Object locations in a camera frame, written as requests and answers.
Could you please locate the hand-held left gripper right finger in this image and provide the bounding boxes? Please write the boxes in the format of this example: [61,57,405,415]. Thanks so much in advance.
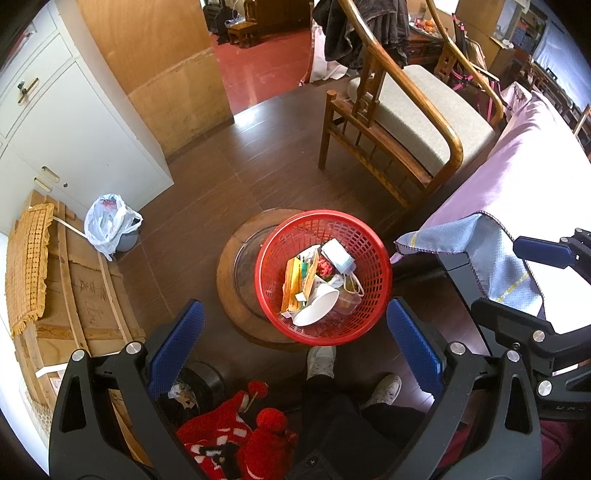
[387,298,542,480]

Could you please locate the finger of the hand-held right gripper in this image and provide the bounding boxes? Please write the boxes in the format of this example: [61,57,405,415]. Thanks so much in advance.
[513,228,591,270]
[471,298,591,398]

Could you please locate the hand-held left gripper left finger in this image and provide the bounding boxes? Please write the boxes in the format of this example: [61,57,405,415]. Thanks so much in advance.
[48,299,208,480]

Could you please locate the red plastic basket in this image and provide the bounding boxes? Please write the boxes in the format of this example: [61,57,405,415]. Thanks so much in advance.
[255,210,393,347]

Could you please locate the clear plastic cup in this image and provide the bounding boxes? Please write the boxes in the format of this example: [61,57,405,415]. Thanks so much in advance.
[335,288,363,317]

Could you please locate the white paper bowl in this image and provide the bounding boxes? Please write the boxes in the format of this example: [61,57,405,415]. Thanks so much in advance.
[291,282,341,328]

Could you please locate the blue face mask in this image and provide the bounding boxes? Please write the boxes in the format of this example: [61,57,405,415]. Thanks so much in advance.
[321,240,365,296]

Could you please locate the red snack wrapper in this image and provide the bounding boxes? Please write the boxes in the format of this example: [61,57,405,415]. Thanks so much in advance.
[314,256,340,282]

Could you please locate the orange yellow packet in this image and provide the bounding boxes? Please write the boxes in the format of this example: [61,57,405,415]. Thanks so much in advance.
[280,256,319,317]

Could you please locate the black round bin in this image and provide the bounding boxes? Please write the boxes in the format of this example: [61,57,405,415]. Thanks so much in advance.
[159,362,225,414]

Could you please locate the person's white right shoe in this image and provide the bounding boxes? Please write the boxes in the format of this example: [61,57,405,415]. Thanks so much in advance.
[362,374,402,407]

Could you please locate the person's white shoe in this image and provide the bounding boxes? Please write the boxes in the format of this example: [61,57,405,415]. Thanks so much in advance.
[306,346,337,380]
[362,374,402,407]

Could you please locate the light blue dotted cloth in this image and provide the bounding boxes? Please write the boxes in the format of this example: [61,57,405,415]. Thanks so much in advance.
[394,213,546,317]

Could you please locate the purple printed tablecloth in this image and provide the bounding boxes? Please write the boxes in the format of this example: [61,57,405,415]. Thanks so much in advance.
[418,83,591,335]

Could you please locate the person's white left shoe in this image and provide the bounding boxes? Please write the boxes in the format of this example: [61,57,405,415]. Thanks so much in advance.
[306,346,337,380]

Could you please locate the round wooden stool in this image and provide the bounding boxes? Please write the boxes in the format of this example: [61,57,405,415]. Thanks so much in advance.
[216,209,324,350]

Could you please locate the person's black trousers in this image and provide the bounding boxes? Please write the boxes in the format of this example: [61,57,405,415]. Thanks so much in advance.
[291,371,430,480]

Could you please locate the small grey bin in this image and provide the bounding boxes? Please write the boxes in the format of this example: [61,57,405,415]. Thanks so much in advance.
[113,222,141,254]

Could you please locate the red white knitted hat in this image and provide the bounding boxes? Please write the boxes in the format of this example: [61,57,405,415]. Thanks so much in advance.
[176,381,300,480]

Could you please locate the carved wooden chair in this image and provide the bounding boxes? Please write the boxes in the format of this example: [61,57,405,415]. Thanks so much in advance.
[573,104,591,139]

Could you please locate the white plastic bag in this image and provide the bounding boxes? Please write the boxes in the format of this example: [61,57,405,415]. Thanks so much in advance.
[84,194,144,261]

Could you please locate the yellow bamboo seat mat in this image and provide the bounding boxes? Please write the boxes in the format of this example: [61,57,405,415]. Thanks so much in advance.
[6,203,54,337]

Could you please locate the grey seat cushion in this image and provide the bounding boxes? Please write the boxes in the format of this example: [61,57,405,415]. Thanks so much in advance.
[348,65,497,176]

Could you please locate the wooden armchair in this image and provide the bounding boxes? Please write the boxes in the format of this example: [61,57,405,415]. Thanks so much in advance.
[318,0,506,210]

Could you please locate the white cabinet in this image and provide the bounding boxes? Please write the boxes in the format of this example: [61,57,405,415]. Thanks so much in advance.
[0,0,175,241]

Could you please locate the dark wooden side table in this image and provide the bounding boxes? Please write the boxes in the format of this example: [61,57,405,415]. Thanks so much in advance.
[406,18,448,65]

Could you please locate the wooden door panel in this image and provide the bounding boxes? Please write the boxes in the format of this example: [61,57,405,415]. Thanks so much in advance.
[76,0,234,162]

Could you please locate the dark jacket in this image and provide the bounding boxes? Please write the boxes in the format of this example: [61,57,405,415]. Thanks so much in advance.
[313,0,411,70]

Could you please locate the small wooden stool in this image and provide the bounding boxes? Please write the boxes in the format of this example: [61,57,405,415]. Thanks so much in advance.
[226,21,257,48]

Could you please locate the pink frame trolley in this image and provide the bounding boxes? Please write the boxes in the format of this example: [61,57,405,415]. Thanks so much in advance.
[450,14,502,116]

